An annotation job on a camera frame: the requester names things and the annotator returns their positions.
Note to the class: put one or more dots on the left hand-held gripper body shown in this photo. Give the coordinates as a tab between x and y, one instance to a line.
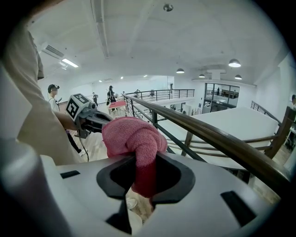
76	106

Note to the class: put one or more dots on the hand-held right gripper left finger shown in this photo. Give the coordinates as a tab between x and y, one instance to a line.
88	196

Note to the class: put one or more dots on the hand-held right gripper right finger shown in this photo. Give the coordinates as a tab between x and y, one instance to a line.
203	208

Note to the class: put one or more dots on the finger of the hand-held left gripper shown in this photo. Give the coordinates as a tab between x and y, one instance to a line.
102	116
93	129

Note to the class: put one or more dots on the red cloth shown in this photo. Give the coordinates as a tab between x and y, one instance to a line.
138	139

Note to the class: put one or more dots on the dark wooden railing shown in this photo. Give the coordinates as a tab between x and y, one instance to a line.
208	132

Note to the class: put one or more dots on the person's left forearm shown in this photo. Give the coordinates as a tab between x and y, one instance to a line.
64	120

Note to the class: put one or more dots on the red table with white legs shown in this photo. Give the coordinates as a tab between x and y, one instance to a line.
116	104

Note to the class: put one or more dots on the person's olive shirt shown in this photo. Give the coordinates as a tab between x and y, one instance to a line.
34	111

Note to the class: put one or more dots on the flat ceiling light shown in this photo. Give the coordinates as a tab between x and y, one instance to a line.
69	63

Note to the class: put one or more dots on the person's left shoe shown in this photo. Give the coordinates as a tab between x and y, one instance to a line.
131	203

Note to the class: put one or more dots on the person's beige trousers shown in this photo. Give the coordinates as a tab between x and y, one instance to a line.
135	223

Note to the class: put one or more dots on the ceiling air vent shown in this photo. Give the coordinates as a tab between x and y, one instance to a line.
53	51

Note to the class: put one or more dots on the curved black metal balcony fence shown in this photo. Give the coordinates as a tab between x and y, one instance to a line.
162	91

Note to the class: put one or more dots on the dome ceiling lamp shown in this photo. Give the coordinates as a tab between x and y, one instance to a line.
238	77
234	63
201	75
180	70

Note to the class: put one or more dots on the black framed glass partition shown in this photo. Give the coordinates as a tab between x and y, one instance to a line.
222	97

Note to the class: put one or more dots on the round ceiling sensor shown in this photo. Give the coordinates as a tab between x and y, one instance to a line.
168	7

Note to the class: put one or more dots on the black metal wall fence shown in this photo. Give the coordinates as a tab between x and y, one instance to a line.
266	112

